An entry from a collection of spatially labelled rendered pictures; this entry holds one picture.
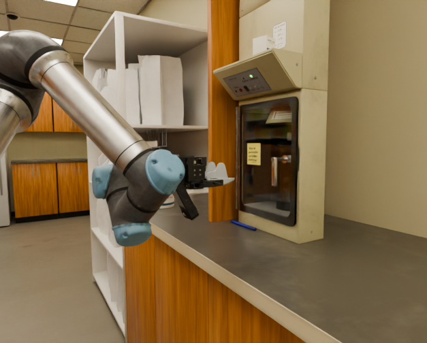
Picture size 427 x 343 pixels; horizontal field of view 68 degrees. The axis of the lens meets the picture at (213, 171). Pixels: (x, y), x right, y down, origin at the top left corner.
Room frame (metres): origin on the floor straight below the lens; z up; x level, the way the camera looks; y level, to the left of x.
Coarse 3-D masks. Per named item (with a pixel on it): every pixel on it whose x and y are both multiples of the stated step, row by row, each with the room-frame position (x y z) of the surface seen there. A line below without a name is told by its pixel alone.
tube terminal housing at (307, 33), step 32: (288, 0) 1.00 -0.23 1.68; (320, 0) 0.98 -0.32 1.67; (256, 32) 1.13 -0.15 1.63; (288, 32) 1.00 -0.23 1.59; (320, 32) 0.98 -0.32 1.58; (320, 64) 0.98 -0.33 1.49; (288, 96) 0.99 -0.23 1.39; (320, 96) 0.99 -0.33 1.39; (320, 128) 0.99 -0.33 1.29; (320, 160) 0.99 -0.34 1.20; (320, 192) 0.99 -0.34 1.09; (256, 224) 1.12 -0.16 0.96; (320, 224) 0.99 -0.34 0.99
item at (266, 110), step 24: (240, 120) 1.19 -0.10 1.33; (264, 120) 1.07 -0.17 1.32; (288, 120) 0.97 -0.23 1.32; (240, 144) 1.19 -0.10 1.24; (264, 144) 1.07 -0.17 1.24; (288, 144) 0.97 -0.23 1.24; (240, 168) 1.19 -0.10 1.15; (264, 168) 1.07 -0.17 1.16; (288, 168) 0.97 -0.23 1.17; (240, 192) 1.19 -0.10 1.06; (264, 192) 1.07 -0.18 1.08; (288, 192) 0.97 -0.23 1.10; (264, 216) 1.07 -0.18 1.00; (288, 216) 0.97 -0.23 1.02
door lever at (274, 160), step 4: (284, 156) 0.98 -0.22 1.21; (272, 160) 0.96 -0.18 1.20; (276, 160) 0.96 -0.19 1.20; (280, 160) 0.97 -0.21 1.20; (284, 160) 0.98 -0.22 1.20; (272, 164) 0.96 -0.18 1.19; (276, 164) 0.96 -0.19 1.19; (272, 168) 0.96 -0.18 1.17; (276, 168) 0.96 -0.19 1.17; (272, 172) 0.96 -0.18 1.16; (276, 172) 0.96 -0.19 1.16; (272, 176) 0.96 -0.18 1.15; (276, 176) 0.96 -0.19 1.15; (272, 180) 0.96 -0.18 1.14; (276, 180) 0.96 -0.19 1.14; (272, 184) 0.96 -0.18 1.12; (276, 184) 0.96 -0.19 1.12
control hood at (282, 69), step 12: (276, 48) 0.90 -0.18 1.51; (240, 60) 1.02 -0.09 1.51; (252, 60) 0.97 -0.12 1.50; (264, 60) 0.93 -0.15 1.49; (276, 60) 0.90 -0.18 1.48; (288, 60) 0.92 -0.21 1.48; (300, 60) 0.94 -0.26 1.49; (216, 72) 1.14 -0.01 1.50; (228, 72) 1.09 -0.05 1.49; (240, 72) 1.05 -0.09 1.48; (264, 72) 0.97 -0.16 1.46; (276, 72) 0.94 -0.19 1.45; (288, 72) 0.92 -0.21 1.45; (300, 72) 0.94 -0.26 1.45; (276, 84) 0.98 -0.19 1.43; (288, 84) 0.94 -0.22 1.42; (300, 84) 0.94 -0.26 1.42; (252, 96) 1.11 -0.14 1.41
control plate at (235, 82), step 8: (248, 72) 1.02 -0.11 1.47; (256, 72) 1.00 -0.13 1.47; (224, 80) 1.15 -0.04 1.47; (232, 80) 1.11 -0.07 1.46; (240, 80) 1.08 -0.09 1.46; (248, 80) 1.06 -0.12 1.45; (256, 80) 1.03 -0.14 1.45; (264, 80) 1.00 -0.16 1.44; (232, 88) 1.15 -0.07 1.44; (256, 88) 1.06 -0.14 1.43; (264, 88) 1.03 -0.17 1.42; (240, 96) 1.15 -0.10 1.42
